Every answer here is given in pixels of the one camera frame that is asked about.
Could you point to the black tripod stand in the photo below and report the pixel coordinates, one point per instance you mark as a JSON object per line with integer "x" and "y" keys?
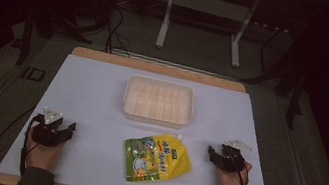
{"x": 294, "y": 94}

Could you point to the white table sheet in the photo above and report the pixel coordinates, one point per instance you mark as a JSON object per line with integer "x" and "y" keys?
{"x": 96, "y": 101}

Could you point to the black floor bracket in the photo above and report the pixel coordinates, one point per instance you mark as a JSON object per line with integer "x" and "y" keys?
{"x": 33, "y": 74}

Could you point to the person's left hand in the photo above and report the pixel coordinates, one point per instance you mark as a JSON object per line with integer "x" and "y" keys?
{"x": 42, "y": 154}

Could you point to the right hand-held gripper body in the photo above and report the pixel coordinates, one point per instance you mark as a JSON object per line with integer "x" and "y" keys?
{"x": 231, "y": 162}

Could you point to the yellow spouted snack pouch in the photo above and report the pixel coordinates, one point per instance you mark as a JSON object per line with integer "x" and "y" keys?
{"x": 154, "y": 158}

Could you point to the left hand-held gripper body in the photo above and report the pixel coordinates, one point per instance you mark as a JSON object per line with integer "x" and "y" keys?
{"x": 45, "y": 136}

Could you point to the black stand legs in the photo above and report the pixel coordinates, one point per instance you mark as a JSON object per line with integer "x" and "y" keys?
{"x": 26, "y": 39}

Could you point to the white metal stand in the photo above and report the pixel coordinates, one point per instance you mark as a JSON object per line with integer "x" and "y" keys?
{"x": 236, "y": 47}

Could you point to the white plastic tray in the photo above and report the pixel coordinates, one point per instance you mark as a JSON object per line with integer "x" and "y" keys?
{"x": 158, "y": 103}

